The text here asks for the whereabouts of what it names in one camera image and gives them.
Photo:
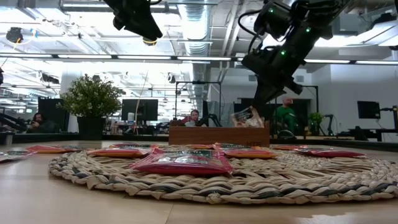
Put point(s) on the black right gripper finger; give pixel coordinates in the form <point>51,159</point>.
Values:
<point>264,93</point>

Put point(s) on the silver ventilation duct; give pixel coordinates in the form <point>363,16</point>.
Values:
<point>196,28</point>

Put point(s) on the black background table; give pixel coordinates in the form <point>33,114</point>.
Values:
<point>373,132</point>

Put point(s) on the round woven placemat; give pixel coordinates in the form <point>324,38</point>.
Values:
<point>217,186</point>

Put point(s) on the wooden three-compartment box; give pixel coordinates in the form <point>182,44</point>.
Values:
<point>217,137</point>

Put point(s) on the overhead LED light bar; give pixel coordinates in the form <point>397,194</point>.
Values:
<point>87,56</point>

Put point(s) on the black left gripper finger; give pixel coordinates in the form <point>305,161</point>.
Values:
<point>149,23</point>
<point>140,29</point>

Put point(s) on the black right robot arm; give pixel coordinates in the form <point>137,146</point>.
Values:
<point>311,31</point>

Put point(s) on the green potted plant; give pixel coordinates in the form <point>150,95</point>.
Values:
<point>90,96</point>

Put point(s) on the beige tea bag packet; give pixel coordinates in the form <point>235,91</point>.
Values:
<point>242,115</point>
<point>258,122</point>

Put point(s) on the black round overhead camera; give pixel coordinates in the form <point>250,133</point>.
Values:
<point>150,42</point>

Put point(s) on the person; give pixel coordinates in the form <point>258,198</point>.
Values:
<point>194,116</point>
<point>42,124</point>
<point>286,116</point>

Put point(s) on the black arched clamp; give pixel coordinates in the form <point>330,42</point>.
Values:
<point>279,135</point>

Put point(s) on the black monitor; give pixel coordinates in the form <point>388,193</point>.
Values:
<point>140,110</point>
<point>368,109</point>
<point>51,107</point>

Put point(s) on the black round ceiling fixture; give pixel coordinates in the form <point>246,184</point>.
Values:
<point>14,35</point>

